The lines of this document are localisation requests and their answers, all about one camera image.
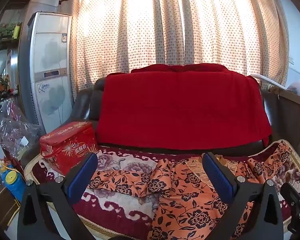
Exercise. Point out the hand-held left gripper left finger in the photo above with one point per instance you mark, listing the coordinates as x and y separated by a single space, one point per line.
82 178

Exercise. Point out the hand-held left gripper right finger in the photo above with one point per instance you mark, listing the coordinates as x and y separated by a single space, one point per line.
220 178

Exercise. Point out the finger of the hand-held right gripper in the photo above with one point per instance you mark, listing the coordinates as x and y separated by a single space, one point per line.
293 197

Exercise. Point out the orange floral garment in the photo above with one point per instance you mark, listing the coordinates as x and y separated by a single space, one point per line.
190 205

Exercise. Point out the red gift box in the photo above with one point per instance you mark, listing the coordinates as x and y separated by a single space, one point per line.
65 145

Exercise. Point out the floral plush blanket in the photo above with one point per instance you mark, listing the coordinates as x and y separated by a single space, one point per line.
120 206

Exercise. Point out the wooden side panel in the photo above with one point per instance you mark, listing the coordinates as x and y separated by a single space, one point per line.
290 116

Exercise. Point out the blue bottle with yellow cap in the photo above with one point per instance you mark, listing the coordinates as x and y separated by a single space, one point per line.
15 187

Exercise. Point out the dark leather sofa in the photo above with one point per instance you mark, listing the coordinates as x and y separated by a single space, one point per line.
86 105

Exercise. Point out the red throw cloth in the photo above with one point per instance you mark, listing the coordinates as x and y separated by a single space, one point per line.
177 105

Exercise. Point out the clear plastic wrap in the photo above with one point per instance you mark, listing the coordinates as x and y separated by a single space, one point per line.
12 127

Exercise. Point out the wooden low table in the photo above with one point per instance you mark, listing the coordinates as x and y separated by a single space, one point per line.
0 210

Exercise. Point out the pale plastic bag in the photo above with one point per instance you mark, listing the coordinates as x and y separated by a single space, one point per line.
298 87

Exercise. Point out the white plastic bar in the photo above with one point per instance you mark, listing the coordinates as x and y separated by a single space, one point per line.
267 80

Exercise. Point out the artificial flower bouquet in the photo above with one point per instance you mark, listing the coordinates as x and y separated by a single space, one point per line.
2 83

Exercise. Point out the white standing air conditioner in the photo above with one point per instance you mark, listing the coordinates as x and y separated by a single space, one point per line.
50 55

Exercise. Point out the wooden display cabinet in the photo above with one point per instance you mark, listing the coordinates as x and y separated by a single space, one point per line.
5 42

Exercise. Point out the cream dotted curtain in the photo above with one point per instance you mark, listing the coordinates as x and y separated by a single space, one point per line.
140 30

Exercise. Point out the yellow-green bottle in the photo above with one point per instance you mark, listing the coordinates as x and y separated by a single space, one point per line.
16 30

